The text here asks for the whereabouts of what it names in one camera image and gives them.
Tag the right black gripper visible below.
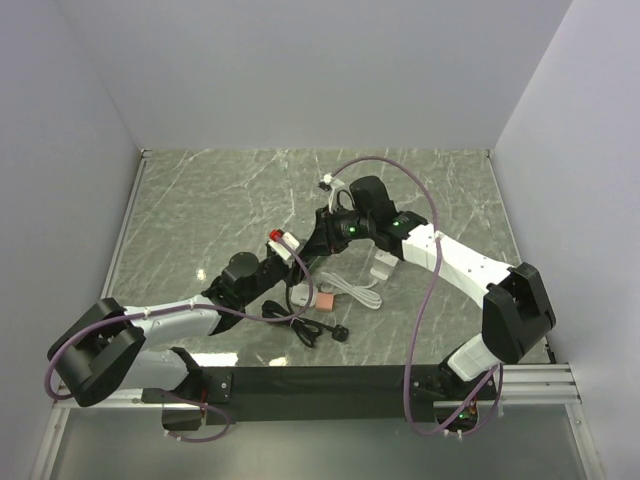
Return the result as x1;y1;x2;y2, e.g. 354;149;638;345
303;203;376;257

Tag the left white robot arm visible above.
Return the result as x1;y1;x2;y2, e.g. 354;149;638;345
44;249;310;407

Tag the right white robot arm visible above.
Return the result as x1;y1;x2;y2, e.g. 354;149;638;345
301;175;556;399

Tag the white square charger plug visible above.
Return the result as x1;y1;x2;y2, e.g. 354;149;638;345
289;283;318;307

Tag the pink square adapter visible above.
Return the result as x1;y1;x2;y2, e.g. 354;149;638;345
315;292;335;312

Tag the white USB power strip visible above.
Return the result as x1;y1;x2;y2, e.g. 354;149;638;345
369;249;399;282

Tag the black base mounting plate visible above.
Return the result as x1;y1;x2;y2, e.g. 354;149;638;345
140;363;501;434

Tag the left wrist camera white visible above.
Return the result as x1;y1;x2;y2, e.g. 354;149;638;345
267;229;302;265

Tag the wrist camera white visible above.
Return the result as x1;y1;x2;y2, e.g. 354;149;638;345
267;229;302;265
318;174;349;213

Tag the white coiled cable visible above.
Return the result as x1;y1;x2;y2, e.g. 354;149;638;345
317;271;384;311

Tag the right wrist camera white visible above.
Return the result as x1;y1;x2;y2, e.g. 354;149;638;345
318;174;349;213

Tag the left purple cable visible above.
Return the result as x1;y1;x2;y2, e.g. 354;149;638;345
44;234;316;444

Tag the purple cable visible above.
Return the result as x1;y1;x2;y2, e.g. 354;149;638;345
44;234;316;444
329;156;504;437

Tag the black power cord with plug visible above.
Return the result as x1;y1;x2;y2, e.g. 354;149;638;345
260;279;350;349

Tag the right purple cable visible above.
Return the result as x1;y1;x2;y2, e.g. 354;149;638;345
329;156;504;437

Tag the aluminium frame rail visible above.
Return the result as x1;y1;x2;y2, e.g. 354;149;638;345
55;363;584;409

